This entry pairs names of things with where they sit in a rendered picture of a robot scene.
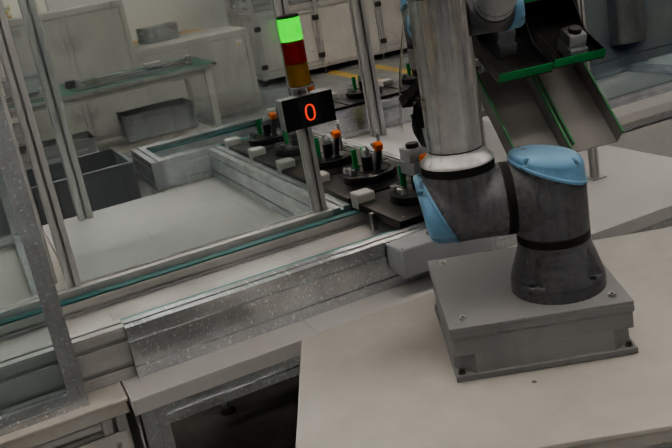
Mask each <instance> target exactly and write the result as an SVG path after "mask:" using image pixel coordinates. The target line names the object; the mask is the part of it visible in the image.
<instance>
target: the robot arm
mask: <svg viewBox="0 0 672 448"><path fill-rule="evenodd" d="M400 4H401V8H400V11H401V13H402V18H403V25H404V31H405V37H406V44H407V52H408V58H409V64H410V67H411V68H412V69H411V70H412V76H415V77H418V78H417V79H416V80H415V81H414V82H413V83H412V84H411V85H410V87H409V88H408V89H407V90H406V91H405V92H404V93H403V94H402V95H401V96H400V97H399V101H400V103H401V105H402V107H403V108H405V107H409V108H410V107H413V114H412V115H411V118H412V129H413V132H414V135H415V136H416V138H417V140H418V141H419V143H420V145H421V146H422V147H423V149H424V150H425V152H426V153H427V154H426V155H425V157H424V158H423V159H422V160H421V162H420V168H421V173H418V174H417V175H415V176H414V177H413V182H414V185H415V189H416V192H417V196H418V199H419V203H420V206H421V210H422V213H423V217H424V220H425V224H426V227H427V230H428V234H429V236H430V238H431V240H432V241H434V242H435V243H438V244H445V243H455V242H457V243H462V241H469V240H476V239H482V238H489V237H496V236H502V235H509V234H515V233H516V235H517V249H516V253H515V257H514V262H513V266H512V270H511V275H510V279H511V288H512V292H513V293H514V294H515V295H516V296H517V297H518V298H520V299H522V300H525V301H527V302H531V303H536V304H543V305H564V304H571V303H577V302H581V301H584V300H587V299H590V298H592V297H594V296H596V295H598V294H599V293H600V292H602V291H603V290H604V288H605V286H606V273H605V268H604V266H603V263H602V261H601V259H600V257H599V255H598V252H597V250H596V248H595V246H594V243H593V241H592V239H591V229H590V216H589V204H588V192H587V184H588V179H587V177H586V172H585V165H584V160H583V158H582V157H581V155H580V154H579V153H577V152H576V151H574V150H572V149H569V148H565V147H561V146H554V145H525V146H519V147H518V148H513V149H511V150H510V151H509V152H508V155H507V161H503V162H497V163H495V160H494V154H493V152H492V151H491V150H489V149H488V148H487V147H485V146H484V145H483V143H482V135H481V127H480V119H479V111H478V102H477V94H476V86H475V77H474V69H473V61H472V53H471V44H470V36H475V35H481V34H487V33H493V32H500V31H502V32H506V31H509V30H510V29H515V28H519V27H521V26H522V25H523V24H524V22H525V5H524V0H400Z"/></svg>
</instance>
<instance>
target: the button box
mask: <svg viewBox="0 0 672 448"><path fill-rule="evenodd" d="M385 246H386V251H387V257H388V263H389V269H390V270H391V271H393V272H395V273H397V274H399V275H400V276H402V277H404V278H410V277H413V276H415V275H418V274H421V273H424V272H427V271H429V269H428V263H427V261H431V260H437V259H443V258H449V257H455V256H462V255H468V254H474V253H480V252H483V251H486V250H489V249H492V248H494V244H493V237H489V238H482V239H476V240H469V241H462V243H457V242H455V243H445V244H438V243H435V242H434V241H432V240H431V238H430V236H429V234H428V230H427V229H426V230H423V231H420V232H417V233H414V234H411V235H408V236H405V237H402V238H399V239H396V240H393V241H388V242H387V243H386V244H385Z"/></svg>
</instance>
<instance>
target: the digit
mask: <svg viewBox="0 0 672 448"><path fill-rule="evenodd" d="M297 101H298V107H299V112H300V117H301V122H302V127H303V126H307V125H310V124H314V123H318V122H322V119H321V114H320V108H319V103H318V98H317V95H315V96H311V97H307V98H304V99H300V100H297Z"/></svg>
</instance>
